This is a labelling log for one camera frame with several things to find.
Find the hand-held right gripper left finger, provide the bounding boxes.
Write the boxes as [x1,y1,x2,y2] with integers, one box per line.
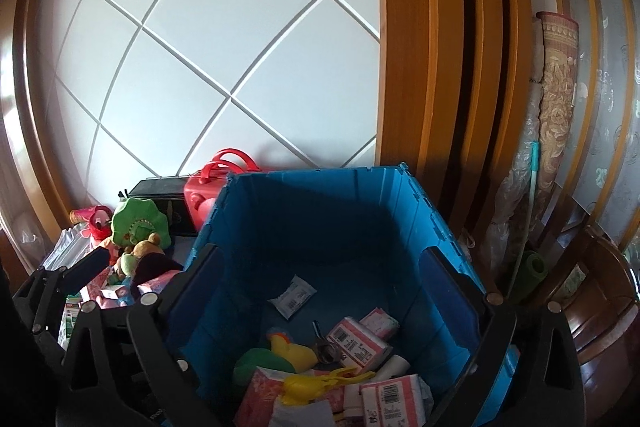
[55,244,227,427]

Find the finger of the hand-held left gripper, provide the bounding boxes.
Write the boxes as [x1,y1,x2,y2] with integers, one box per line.
[12,268,60,339]
[62,251,110,293]

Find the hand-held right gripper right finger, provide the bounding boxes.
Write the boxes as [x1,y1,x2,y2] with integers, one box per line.
[422,246,587,427]

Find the white blue wet wipe packet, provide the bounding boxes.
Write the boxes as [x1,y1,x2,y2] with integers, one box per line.
[266,275,318,319]

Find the blue plastic storage bin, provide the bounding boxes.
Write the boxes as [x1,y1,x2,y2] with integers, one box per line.
[181,163,522,427]

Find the silver striped plastic bags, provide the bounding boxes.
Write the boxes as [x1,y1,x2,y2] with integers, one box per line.
[41,224,98,270]

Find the green white carton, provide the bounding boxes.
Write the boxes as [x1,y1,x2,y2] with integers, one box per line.
[59,294,85,350]

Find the small green plush toy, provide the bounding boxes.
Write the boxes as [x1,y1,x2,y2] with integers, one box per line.
[119,253,140,280]

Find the dark purple plush toy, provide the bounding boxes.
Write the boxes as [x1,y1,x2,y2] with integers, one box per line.
[131,254,185,290]

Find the red plush toy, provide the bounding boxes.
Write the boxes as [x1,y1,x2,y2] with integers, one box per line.
[86,206,115,240]

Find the brown plush bear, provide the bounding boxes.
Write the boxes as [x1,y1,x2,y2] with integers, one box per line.
[120,232,167,267]

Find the red plastic basket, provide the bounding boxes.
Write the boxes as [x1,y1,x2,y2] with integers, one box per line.
[183,148,262,233]

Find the green rolled mat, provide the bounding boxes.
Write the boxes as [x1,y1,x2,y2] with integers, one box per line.
[509,252,549,304]

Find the small pink tissue packet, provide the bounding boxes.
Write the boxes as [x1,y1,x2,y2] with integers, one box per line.
[359,307,400,341]

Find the black box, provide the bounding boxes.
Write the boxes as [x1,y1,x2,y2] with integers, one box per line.
[119,178,193,237]

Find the green soft toy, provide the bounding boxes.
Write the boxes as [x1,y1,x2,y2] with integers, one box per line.
[233,347,283,385]

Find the white tube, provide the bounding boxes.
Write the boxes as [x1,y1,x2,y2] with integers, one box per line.
[371,355,410,382]

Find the clear plastic roll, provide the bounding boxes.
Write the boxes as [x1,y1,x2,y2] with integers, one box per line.
[480,20,546,270]

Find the yellow duck toy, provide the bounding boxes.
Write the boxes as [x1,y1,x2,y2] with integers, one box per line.
[266,331,319,372]

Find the pink white tissue packet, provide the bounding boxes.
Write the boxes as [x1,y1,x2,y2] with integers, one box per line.
[359,374,434,427]

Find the pink floral tissue packet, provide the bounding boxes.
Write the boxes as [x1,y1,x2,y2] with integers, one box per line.
[240,367,335,427]

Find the small grey scissors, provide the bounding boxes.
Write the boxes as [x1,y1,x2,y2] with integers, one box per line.
[311,320,342,364]

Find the yellow plastic clip toy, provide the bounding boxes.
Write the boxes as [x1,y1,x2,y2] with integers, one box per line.
[280,367,376,408]

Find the rolled floral mat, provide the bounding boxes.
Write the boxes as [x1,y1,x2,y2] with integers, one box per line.
[536,11,581,208]

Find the frosted glass door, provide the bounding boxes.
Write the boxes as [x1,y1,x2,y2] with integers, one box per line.
[560,0,640,248]

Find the wooden panel frame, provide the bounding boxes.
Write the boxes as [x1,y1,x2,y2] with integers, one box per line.
[0,0,96,233]

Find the wooden door frame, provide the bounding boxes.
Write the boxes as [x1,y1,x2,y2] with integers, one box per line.
[374,0,566,258]

